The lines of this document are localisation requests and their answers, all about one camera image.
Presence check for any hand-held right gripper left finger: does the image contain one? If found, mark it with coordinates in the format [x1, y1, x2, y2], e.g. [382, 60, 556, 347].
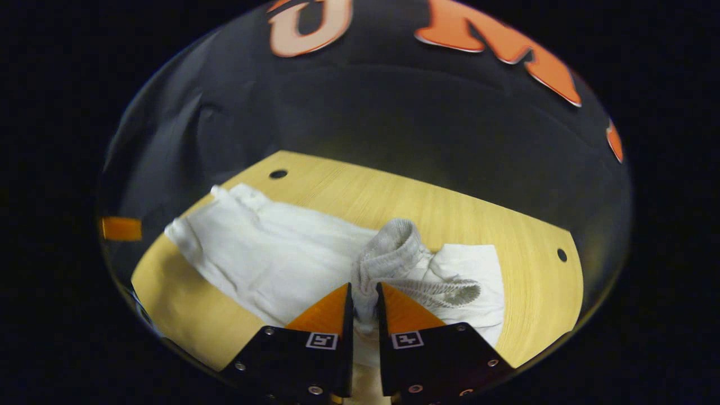
[219, 282, 354, 403]

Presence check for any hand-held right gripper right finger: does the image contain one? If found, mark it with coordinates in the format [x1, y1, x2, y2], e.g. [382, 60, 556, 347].
[375, 281, 516, 403]

